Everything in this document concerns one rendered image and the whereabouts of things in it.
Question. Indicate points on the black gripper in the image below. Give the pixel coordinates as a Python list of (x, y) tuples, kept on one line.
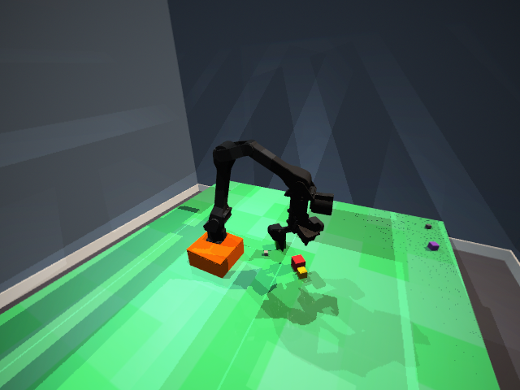
[(278, 233)]

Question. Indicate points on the small purple block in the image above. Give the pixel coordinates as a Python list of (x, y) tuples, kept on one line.
[(433, 245)]

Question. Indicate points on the yellow block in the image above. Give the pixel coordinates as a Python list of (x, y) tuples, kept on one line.
[(302, 272)]

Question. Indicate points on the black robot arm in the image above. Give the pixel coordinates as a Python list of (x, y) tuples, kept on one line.
[(301, 189)]

